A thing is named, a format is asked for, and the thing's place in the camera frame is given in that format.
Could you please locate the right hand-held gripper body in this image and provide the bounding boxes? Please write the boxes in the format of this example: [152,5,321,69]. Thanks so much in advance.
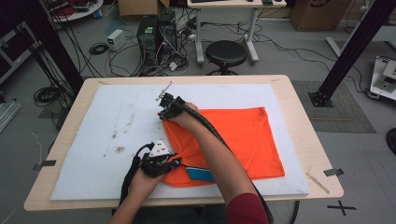
[155,81,186,120]

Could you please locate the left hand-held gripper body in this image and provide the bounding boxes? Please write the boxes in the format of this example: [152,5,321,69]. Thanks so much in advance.
[139,139,172,179]

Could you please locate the orange polo shirt blue collar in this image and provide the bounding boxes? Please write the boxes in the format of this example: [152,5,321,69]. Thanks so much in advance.
[158,106,286,189]

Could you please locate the person's right hand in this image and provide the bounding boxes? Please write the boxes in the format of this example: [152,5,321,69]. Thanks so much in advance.
[169,102,204,132]

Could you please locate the person's left hand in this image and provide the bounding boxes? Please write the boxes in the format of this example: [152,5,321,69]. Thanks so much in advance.
[128,169,164,200]

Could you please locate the white foam mat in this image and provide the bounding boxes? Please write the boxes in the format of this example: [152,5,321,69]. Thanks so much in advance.
[49,83,311,202]

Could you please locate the person's dark pants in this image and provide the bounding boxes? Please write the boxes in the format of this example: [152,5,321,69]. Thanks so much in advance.
[111,204,232,224]

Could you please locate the black computer tower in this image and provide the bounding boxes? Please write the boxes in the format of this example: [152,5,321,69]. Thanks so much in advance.
[136,14,160,68]
[158,11,179,63]

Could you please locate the black round stool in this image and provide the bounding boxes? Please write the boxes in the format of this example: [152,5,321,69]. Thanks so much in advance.
[205,39,248,77]

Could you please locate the person's red sleeve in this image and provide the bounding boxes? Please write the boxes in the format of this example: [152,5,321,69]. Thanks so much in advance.
[226,192,271,224]

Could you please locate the small white box device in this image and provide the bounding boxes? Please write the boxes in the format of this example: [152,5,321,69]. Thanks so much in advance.
[106,28,126,51]

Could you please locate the small cardboard box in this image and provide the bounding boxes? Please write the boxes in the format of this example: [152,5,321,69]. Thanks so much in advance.
[117,0,172,17]

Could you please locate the grey tape piece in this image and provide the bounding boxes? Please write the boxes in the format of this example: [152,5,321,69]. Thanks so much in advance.
[33,160,58,172]
[323,167,345,177]

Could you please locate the white desk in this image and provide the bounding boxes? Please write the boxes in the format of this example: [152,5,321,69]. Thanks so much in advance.
[186,0,288,67]

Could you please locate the round white table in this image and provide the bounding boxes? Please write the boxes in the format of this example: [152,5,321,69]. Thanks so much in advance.
[46,0,105,22]

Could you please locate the thin wooden stick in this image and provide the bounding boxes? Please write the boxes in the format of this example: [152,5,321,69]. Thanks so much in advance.
[305,172,331,195]

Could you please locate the grey metal rack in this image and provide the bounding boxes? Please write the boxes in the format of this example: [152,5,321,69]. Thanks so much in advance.
[0,29,41,85]

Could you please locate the dark floor mat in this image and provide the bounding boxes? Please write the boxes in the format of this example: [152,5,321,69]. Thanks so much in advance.
[290,80,377,134]

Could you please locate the large cardboard box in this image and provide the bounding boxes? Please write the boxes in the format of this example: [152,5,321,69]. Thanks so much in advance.
[289,0,362,32]

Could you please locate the white machine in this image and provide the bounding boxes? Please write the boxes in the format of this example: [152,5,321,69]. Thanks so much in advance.
[369,55,396,102]

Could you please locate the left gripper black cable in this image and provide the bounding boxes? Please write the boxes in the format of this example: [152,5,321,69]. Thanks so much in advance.
[119,141,156,206]

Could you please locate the tangle of floor cables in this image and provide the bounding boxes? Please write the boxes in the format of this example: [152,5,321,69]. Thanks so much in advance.
[106,18,191,77]

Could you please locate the small black cable coil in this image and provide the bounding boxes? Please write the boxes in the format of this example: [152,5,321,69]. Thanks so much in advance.
[89,42,110,56]

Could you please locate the large black cable coil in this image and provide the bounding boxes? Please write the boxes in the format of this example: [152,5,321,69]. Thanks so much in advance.
[33,85,64,108]

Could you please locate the black aluminium frame post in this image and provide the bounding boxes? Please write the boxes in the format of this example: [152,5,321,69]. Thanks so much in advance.
[307,0,396,108]
[18,0,85,94]

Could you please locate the silver metal rail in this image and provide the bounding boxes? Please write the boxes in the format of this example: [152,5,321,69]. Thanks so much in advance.
[0,99,22,133]

